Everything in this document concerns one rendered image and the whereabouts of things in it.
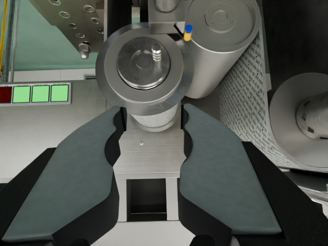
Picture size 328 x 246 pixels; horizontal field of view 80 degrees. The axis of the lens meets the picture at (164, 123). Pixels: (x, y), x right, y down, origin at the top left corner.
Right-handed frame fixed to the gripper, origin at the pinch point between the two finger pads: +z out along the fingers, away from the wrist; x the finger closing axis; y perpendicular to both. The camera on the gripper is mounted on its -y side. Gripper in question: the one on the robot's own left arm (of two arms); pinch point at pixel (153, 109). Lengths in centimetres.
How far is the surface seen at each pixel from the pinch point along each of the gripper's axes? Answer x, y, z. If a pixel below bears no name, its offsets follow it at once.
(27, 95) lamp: -42, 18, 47
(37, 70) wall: -196, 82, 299
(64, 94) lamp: -30, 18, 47
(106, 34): -7.9, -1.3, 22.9
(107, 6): -7.9, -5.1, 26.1
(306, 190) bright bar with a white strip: 22.1, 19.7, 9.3
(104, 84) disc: -8.1, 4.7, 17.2
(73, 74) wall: -140, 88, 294
